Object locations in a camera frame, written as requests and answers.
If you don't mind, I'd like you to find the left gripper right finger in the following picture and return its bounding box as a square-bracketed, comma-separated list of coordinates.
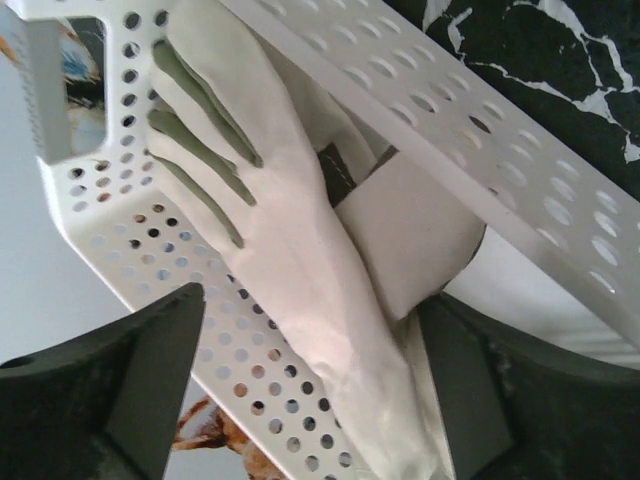
[417, 295, 639, 479]

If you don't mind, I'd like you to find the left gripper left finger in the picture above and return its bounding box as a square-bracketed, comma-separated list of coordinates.
[1, 283, 206, 479]

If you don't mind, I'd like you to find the white grey work glove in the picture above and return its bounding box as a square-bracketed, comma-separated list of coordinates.
[146, 1, 444, 479]

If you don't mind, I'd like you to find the white perforated storage basket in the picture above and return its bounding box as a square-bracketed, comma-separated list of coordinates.
[14, 0, 640, 480]

